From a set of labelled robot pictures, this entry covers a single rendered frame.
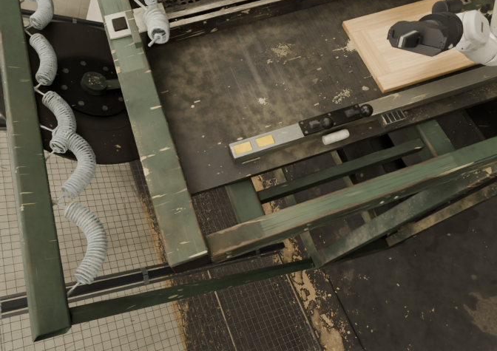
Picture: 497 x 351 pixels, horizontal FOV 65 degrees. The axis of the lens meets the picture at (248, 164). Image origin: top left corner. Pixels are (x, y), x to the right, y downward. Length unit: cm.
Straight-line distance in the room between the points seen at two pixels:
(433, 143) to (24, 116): 144
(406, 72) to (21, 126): 136
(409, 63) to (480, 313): 169
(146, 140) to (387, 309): 232
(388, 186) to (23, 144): 123
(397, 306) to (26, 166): 240
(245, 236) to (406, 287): 200
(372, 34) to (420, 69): 21
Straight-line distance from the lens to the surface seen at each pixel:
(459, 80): 147
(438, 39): 91
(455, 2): 110
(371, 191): 115
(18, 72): 182
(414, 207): 185
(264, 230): 105
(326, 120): 109
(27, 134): 164
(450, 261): 273
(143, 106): 119
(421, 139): 140
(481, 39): 111
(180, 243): 100
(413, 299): 292
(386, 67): 143
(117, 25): 138
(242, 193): 118
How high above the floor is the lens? 237
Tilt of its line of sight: 37 degrees down
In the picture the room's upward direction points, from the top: 93 degrees counter-clockwise
